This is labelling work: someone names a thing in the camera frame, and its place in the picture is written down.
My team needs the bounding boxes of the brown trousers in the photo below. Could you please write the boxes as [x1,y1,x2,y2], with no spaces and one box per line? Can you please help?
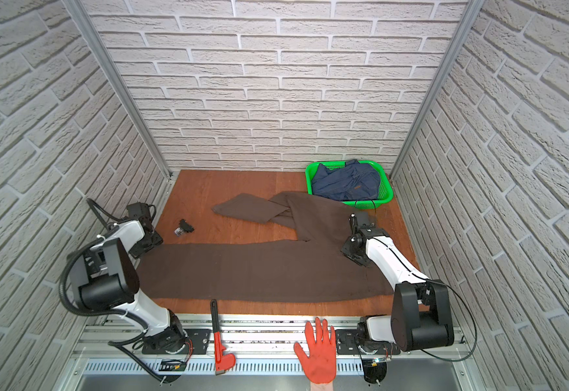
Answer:
[137,192,393,303]

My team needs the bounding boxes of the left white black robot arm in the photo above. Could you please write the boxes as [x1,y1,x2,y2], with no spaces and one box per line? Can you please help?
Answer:
[59,220,188,354]

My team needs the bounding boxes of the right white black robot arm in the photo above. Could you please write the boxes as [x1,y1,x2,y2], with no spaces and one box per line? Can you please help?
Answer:
[342,225,455,352]

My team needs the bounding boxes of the navy blue trousers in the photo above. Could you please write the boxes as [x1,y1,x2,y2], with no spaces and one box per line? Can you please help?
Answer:
[311,160,381,201]

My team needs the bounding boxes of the red gloved hand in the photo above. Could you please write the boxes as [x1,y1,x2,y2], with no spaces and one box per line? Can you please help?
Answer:
[294,318,337,390]

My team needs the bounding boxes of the small black clip object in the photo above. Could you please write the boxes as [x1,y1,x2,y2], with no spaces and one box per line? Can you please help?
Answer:
[175,219,194,236]

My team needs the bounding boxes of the green plastic basket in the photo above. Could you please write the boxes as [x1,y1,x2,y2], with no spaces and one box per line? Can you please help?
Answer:
[305,160,394,210]

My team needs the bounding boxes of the small black electronics box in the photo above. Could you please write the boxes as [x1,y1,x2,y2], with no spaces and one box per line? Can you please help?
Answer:
[159,359,187,372]

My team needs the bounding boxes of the red pipe wrench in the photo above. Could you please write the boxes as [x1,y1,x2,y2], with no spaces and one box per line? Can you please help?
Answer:
[210,299,237,376]

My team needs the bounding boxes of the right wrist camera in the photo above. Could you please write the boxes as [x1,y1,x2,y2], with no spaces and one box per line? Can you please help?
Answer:
[349,210,375,232]

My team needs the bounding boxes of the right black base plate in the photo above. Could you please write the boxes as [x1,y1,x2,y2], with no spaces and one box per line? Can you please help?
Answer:
[336,329,401,358]

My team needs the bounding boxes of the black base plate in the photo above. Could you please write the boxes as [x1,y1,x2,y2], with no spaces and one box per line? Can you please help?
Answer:
[336,329,401,358]
[142,329,211,355]

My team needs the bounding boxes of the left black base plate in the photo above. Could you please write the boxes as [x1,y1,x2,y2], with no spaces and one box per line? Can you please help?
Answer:
[142,329,211,355]

